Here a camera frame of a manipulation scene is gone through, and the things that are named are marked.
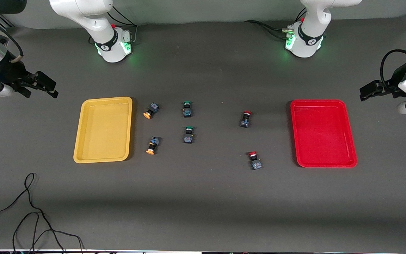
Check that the yellow plastic tray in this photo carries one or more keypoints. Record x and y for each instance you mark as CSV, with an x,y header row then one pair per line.
x,y
103,129

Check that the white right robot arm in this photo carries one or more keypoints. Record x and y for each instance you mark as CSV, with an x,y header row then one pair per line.
x,y
97,17

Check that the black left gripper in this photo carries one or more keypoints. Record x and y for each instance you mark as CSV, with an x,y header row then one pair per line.
x,y
390,87

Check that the yellow push button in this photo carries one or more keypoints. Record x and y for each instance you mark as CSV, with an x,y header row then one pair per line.
x,y
152,145
151,110

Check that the red push button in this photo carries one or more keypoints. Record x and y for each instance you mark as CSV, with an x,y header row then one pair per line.
x,y
254,161
245,119

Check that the green push button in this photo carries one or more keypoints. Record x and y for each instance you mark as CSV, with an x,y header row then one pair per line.
x,y
187,109
188,135

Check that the red plastic tray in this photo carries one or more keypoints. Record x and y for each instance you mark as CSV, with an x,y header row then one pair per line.
x,y
323,133

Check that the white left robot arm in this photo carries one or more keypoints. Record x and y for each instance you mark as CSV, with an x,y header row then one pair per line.
x,y
312,35

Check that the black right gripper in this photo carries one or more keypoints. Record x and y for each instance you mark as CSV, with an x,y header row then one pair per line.
x,y
8,74

